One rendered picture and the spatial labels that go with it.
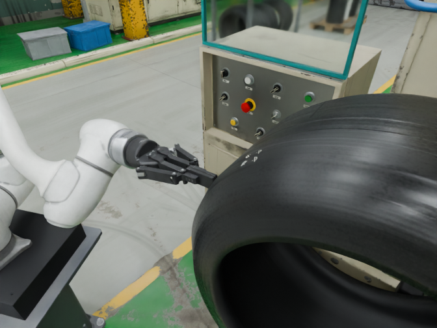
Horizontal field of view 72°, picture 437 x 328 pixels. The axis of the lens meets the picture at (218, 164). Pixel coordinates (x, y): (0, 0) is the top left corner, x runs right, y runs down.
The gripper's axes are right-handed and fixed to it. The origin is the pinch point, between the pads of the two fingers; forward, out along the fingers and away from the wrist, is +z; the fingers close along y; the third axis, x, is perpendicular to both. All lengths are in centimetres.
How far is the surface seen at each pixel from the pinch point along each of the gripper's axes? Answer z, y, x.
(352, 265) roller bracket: 25.6, 22.1, 32.0
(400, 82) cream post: 27.0, 24.5, -14.7
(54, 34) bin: -481, 192, 25
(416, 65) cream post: 28.6, 24.6, -17.6
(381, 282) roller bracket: 33, 22, 33
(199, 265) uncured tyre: 10.1, -13.3, 5.7
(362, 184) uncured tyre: 31.0, -8.8, -16.1
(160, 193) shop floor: -126, 71, 106
